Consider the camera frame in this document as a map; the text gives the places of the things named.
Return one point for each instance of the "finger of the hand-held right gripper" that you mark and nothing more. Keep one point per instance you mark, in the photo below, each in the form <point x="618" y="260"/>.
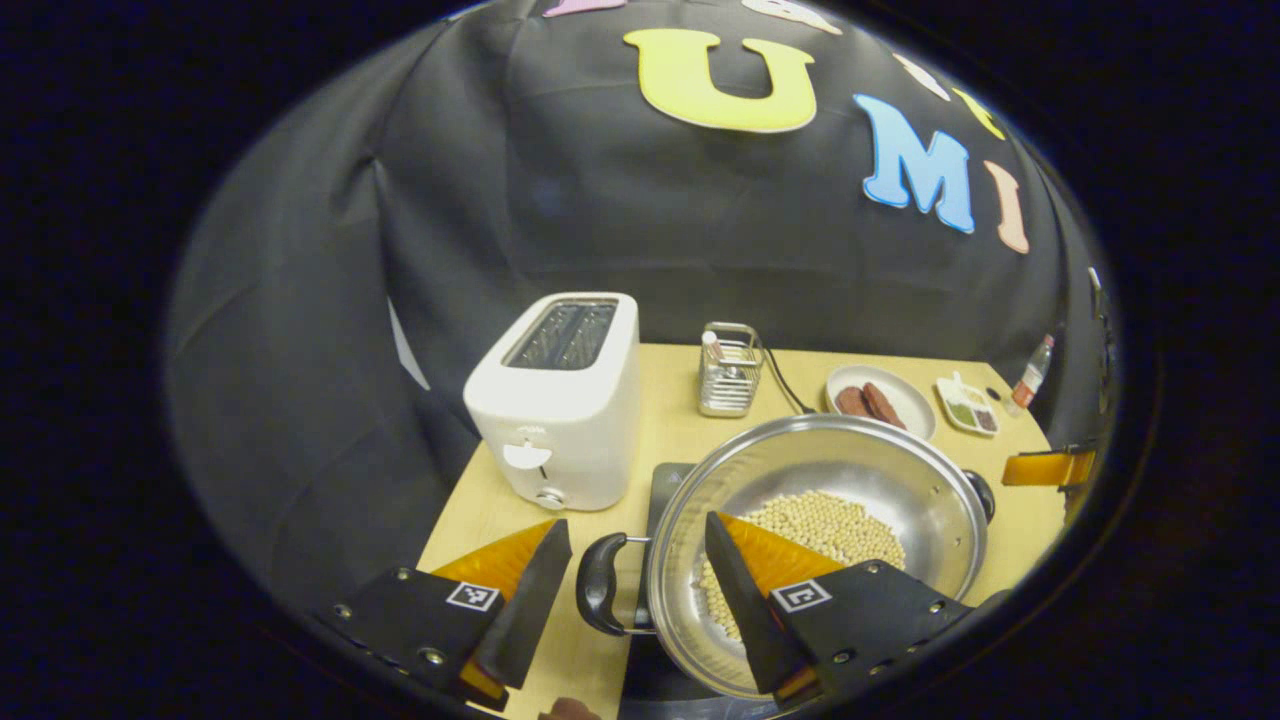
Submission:
<point x="1045" y="468"/>

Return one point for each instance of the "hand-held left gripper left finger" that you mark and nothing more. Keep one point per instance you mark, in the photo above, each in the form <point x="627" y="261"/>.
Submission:
<point x="525" y="620"/>

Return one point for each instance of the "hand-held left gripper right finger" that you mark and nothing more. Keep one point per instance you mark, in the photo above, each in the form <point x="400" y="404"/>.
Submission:
<point x="745" y="620"/>

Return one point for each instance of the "black induction cooktop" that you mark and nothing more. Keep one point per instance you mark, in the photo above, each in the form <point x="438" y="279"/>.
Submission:
<point x="665" y="485"/>

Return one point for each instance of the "stainless steel pot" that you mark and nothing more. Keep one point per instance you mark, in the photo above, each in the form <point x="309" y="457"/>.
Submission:
<point x="800" y="460"/>

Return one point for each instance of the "pile of soybeans in pot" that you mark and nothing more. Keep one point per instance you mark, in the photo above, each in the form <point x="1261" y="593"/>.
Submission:
<point x="830" y="525"/>

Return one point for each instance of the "pile of dark beans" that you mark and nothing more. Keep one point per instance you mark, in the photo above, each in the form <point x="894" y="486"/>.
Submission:
<point x="986" y="420"/>

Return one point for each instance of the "plastic bottle with red label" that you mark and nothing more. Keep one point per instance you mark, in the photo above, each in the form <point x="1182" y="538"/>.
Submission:
<point x="1030" y="385"/>

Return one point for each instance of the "small pile of yellow beans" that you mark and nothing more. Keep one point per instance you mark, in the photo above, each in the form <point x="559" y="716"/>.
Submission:
<point x="976" y="397"/>

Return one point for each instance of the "pile of green beans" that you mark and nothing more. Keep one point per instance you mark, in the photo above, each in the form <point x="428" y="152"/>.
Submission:
<point x="961" y="413"/>

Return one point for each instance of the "white divided dish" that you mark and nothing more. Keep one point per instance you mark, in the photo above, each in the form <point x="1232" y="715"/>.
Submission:
<point x="950" y="390"/>

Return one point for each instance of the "white round plate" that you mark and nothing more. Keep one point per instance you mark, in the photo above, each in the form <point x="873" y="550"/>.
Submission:
<point x="910" y="395"/>

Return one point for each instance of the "brown meat patty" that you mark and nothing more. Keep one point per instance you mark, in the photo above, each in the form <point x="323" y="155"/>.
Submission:
<point x="885" y="405"/>
<point x="853" y="402"/>

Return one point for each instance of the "white toaster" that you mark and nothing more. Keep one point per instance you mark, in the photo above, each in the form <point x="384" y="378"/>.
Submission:
<point x="560" y="420"/>

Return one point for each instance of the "pink striped straw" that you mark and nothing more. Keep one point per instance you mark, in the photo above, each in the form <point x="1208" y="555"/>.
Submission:
<point x="712" y="345"/>

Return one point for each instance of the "black backdrop cloth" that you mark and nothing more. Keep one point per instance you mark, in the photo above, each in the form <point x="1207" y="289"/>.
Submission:
<point x="500" y="220"/>

